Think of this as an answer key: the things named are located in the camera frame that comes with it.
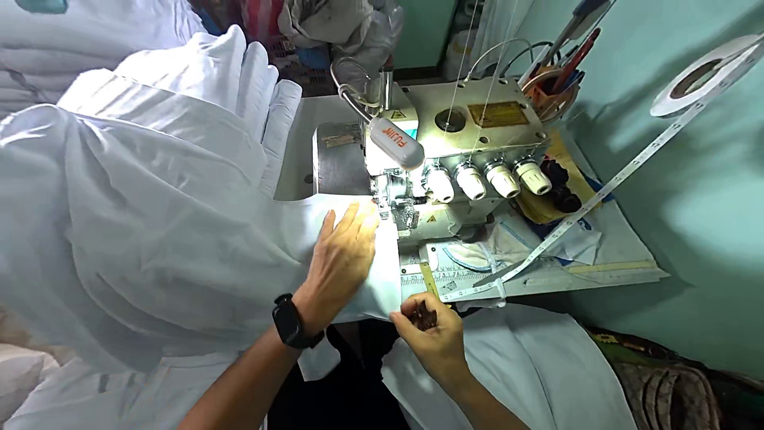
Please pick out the white sewing lamp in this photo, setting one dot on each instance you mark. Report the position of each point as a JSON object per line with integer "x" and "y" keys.
{"x": 396, "y": 142}

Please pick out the white tape roll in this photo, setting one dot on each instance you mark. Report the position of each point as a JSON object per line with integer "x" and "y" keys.
{"x": 664, "y": 100}

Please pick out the person's body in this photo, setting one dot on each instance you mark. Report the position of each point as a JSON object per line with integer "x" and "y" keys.
{"x": 340, "y": 400}

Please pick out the person's left forearm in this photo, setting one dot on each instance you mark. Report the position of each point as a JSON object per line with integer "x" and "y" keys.
{"x": 248, "y": 379}

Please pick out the pile of folded white fabrics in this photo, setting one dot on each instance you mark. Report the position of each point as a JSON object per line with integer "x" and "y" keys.
{"x": 227, "y": 77}

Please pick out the person's left hand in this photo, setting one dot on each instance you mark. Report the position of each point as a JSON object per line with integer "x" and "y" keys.
{"x": 337, "y": 266}

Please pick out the person's right index finger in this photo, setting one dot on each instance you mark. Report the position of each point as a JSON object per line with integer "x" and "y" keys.
{"x": 421, "y": 298}

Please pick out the grey plastic bag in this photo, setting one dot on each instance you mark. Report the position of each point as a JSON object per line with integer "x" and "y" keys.
{"x": 352, "y": 27}

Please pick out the white curtain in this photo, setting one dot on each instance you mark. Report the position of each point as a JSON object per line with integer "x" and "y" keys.
{"x": 498, "y": 30}

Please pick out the person's left index finger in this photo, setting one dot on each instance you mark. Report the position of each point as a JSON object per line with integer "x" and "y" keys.
{"x": 370, "y": 229}

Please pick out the white measuring tape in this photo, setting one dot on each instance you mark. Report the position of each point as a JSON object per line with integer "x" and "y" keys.
{"x": 597, "y": 198}

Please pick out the black round objects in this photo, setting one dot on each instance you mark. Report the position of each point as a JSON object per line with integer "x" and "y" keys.
{"x": 560, "y": 185}

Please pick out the yellow cloth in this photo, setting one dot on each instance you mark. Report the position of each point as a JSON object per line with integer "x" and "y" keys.
{"x": 533, "y": 204}

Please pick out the brown patterned bag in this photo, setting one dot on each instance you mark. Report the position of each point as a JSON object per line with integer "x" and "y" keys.
{"x": 662, "y": 391}

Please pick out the teal cloth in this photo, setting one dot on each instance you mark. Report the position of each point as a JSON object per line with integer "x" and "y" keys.
{"x": 45, "y": 5}

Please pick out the orange pen holder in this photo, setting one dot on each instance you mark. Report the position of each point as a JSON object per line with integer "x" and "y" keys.
{"x": 543, "y": 98}

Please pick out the red plastic bag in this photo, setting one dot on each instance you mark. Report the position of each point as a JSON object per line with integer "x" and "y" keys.
{"x": 259, "y": 21}

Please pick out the transparent ruler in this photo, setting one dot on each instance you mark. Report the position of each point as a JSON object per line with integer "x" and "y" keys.
{"x": 462, "y": 276}

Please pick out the person's left little finger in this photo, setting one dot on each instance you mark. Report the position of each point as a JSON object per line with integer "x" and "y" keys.
{"x": 326, "y": 227}

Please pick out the white bundled fabric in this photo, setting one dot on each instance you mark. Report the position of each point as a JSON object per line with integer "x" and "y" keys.
{"x": 95, "y": 36}

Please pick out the person's right forearm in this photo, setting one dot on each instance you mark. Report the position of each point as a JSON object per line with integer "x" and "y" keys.
{"x": 486, "y": 406}

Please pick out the white draped cloth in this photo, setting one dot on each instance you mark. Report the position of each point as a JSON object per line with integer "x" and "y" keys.
{"x": 525, "y": 364}

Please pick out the person's right hand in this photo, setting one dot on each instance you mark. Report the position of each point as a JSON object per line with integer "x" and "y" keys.
{"x": 441, "y": 343}

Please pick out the person's right thumb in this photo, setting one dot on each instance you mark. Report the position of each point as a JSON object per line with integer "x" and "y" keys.
{"x": 407, "y": 328}

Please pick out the overlock sewing machine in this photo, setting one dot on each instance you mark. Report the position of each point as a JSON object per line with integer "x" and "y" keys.
{"x": 412, "y": 125}

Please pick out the white cloth with blue edging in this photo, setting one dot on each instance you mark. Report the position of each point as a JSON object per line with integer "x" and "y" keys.
{"x": 504, "y": 239}

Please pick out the person's left middle finger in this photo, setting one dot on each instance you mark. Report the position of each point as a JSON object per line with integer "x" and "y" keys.
{"x": 357, "y": 224}

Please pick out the large white fabric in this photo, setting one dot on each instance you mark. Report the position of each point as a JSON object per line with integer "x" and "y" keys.
{"x": 197, "y": 239}

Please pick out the sewing table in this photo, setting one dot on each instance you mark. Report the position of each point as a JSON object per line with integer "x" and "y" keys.
{"x": 615, "y": 239}

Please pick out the small dark brown object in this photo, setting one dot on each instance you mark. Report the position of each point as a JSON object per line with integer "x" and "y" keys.
{"x": 423, "y": 318}

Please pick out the small white cloth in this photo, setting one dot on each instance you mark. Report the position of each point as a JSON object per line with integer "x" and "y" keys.
{"x": 576, "y": 243}

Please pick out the person's left ring finger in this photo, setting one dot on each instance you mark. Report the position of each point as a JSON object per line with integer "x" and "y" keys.
{"x": 345, "y": 221}

